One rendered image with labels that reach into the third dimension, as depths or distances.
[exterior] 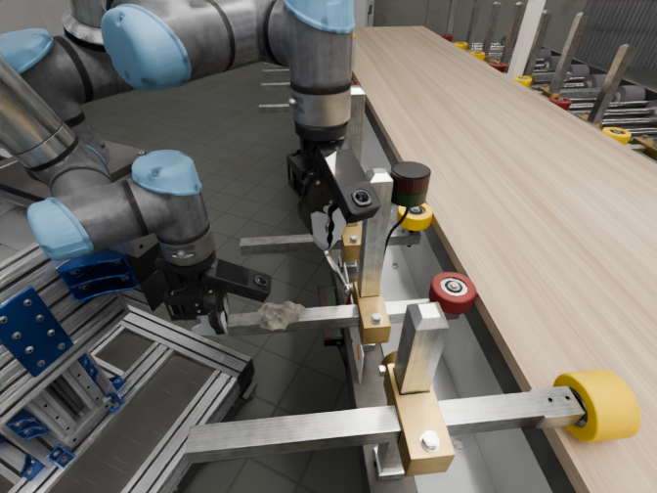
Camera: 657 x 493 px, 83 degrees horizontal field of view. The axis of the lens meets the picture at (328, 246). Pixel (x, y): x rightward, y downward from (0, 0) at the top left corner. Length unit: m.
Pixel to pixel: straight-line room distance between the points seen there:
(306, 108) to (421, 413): 0.38
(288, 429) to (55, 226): 0.35
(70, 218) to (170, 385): 1.03
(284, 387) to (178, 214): 1.18
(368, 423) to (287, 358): 1.22
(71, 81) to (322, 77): 0.52
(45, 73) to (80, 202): 0.36
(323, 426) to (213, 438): 0.12
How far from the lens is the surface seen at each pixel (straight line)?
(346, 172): 0.48
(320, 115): 0.47
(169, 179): 0.49
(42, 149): 0.60
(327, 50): 0.45
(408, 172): 0.57
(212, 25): 0.46
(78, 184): 0.55
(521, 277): 0.79
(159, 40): 0.42
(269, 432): 0.47
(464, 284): 0.73
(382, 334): 0.68
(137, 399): 1.48
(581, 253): 0.91
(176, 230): 0.53
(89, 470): 1.43
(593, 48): 7.20
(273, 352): 1.70
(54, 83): 0.84
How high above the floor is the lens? 1.39
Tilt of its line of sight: 40 degrees down
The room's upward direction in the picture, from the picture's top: straight up
